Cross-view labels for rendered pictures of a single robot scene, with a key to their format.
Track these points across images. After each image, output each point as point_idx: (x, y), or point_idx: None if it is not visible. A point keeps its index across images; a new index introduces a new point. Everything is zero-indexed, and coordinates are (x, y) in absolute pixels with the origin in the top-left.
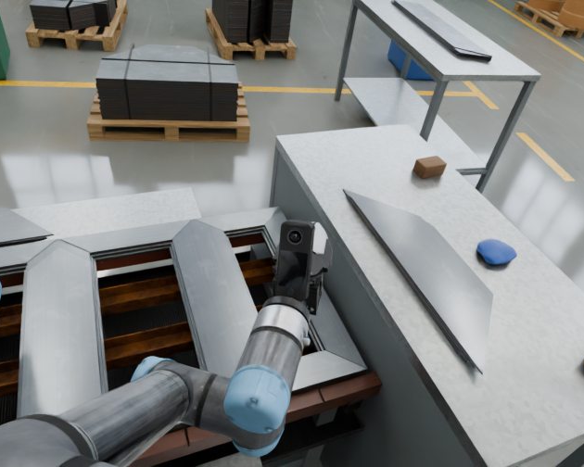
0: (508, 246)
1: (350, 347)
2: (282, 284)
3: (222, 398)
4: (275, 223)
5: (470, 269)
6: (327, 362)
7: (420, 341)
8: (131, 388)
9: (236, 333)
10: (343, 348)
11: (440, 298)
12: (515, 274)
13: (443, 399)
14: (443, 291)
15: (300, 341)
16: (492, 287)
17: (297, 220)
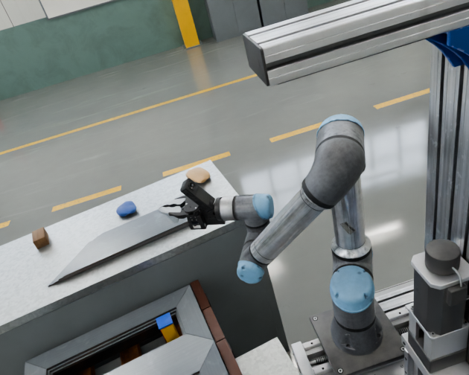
0: (123, 202)
1: (173, 294)
2: (208, 203)
3: (257, 234)
4: (47, 360)
5: (139, 217)
6: (184, 304)
7: (186, 237)
8: (272, 222)
9: (159, 363)
10: (175, 297)
11: (160, 228)
12: (143, 203)
13: (219, 228)
14: (155, 227)
15: None
16: (151, 211)
17: (184, 183)
